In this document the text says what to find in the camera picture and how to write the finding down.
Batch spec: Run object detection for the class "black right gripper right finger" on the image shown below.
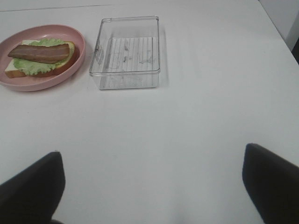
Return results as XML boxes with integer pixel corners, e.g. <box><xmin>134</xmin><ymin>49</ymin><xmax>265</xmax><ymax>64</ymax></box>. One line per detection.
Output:
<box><xmin>242</xmin><ymin>143</ymin><xmax>299</xmax><ymax>224</ymax></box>

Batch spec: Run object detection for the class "green lettuce leaf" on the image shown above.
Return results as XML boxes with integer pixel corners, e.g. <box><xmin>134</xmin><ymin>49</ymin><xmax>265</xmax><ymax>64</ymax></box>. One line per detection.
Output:
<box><xmin>13</xmin><ymin>38</ymin><xmax>68</xmax><ymax>76</ymax></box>

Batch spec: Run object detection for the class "right clear plastic container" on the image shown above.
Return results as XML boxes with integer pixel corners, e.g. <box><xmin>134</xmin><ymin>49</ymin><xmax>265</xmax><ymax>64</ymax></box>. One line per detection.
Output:
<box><xmin>89</xmin><ymin>16</ymin><xmax>161</xmax><ymax>90</ymax></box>

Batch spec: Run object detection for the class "bread slice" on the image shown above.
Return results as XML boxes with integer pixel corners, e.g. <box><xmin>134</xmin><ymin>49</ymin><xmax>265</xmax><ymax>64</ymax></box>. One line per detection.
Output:
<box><xmin>4</xmin><ymin>40</ymin><xmax>80</xmax><ymax>78</ymax></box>

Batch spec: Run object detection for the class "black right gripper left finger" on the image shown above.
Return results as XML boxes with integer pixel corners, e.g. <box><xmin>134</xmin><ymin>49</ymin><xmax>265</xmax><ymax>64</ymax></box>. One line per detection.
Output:
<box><xmin>0</xmin><ymin>152</ymin><xmax>65</xmax><ymax>224</ymax></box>

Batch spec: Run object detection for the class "pink round plate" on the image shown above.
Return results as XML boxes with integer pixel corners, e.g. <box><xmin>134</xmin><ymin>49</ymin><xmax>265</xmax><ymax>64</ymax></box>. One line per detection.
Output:
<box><xmin>0</xmin><ymin>25</ymin><xmax>86</xmax><ymax>91</ymax></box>

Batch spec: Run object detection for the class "bacon strip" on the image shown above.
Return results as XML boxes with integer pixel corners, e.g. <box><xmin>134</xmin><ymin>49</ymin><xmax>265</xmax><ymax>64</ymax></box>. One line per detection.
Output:
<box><xmin>7</xmin><ymin>44</ymin><xmax>70</xmax><ymax>63</ymax></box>

